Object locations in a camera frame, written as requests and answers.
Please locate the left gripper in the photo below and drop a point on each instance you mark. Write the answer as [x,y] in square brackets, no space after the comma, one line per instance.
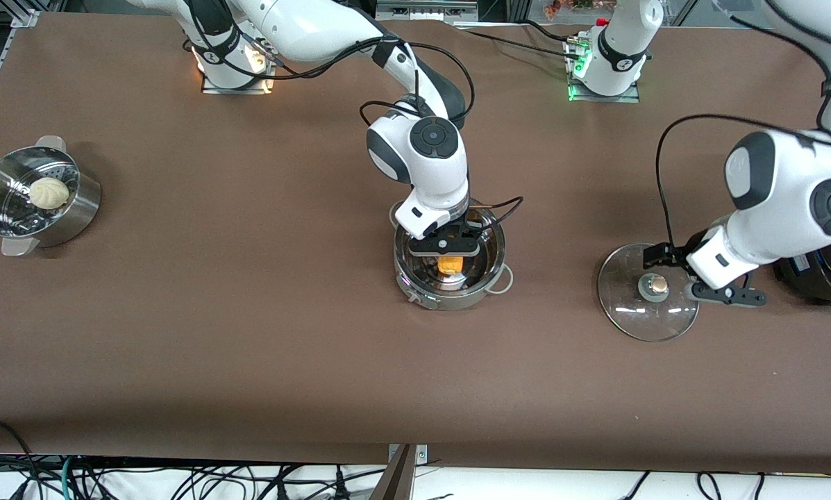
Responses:
[673,255]

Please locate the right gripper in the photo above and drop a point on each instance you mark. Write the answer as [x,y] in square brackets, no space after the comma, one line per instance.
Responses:
[468,227]

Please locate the yellow corn cob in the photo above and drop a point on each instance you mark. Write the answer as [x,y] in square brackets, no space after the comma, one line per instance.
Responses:
[451,267]

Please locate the glass pot lid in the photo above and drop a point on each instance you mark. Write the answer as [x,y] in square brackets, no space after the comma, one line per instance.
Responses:
[648,319]

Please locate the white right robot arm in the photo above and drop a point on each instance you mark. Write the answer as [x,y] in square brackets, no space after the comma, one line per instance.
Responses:
[318,28]

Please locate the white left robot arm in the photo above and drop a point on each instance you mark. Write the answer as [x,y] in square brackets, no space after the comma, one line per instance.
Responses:
[790,180]

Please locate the stainless steel steamer pot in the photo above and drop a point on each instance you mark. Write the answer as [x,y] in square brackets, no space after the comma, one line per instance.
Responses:
[75,208]

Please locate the black round appliance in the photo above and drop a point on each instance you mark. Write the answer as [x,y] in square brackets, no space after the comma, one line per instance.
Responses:
[814,281]

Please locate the brown table cloth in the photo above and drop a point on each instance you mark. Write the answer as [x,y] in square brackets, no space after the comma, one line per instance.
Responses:
[318,382]

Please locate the grey metal box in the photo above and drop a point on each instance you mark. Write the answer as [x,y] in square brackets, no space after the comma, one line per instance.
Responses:
[422,10]

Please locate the grey metal bar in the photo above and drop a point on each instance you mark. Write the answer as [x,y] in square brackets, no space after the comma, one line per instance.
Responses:
[398,482]

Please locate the white steamed bun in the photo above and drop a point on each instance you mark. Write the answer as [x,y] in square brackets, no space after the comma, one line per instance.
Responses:
[48,193]

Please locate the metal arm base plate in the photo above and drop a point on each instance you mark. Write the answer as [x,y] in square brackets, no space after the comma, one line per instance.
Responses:
[630,99]
[268,87]

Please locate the small metal bracket plate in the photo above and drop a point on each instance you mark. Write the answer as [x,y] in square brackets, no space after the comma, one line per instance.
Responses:
[422,455]

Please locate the aluminium frame profile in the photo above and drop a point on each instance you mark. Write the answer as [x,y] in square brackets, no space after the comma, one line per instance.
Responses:
[23,19]

